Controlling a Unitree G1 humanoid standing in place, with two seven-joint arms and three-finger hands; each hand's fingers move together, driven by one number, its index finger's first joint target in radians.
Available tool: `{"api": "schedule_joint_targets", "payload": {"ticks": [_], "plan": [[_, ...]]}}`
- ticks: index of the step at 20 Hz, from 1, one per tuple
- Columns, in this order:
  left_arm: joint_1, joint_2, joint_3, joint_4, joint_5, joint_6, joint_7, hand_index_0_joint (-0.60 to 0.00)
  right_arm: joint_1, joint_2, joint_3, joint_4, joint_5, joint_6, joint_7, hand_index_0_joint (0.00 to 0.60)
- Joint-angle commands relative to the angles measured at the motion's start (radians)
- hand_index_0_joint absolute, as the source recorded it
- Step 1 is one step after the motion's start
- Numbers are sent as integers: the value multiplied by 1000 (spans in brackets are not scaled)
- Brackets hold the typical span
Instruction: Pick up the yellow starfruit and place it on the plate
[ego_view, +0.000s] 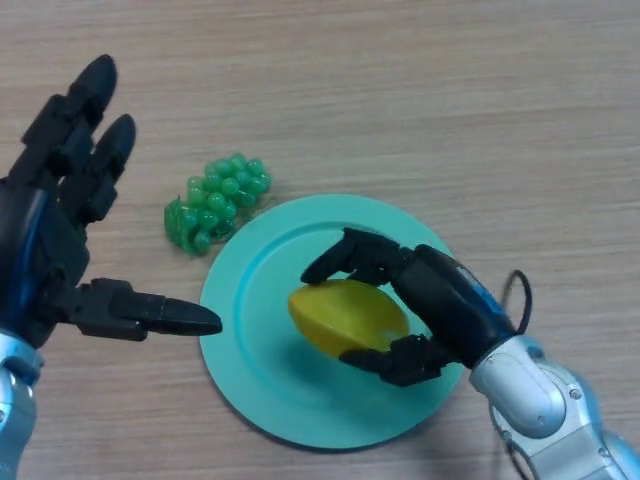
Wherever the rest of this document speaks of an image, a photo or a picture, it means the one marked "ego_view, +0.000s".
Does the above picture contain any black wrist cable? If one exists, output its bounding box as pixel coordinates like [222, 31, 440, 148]
[492, 269, 539, 480]

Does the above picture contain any yellow starfruit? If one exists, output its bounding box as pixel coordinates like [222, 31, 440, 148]
[287, 279, 410, 360]

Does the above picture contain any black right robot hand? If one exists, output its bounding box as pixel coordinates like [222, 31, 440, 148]
[299, 227, 519, 389]

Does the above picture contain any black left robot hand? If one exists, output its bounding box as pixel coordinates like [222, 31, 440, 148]
[0, 53, 224, 349]

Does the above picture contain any green round plate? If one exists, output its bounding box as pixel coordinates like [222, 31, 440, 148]
[199, 193, 464, 450]

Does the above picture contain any green grape bunch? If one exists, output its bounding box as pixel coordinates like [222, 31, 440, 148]
[163, 153, 275, 259]

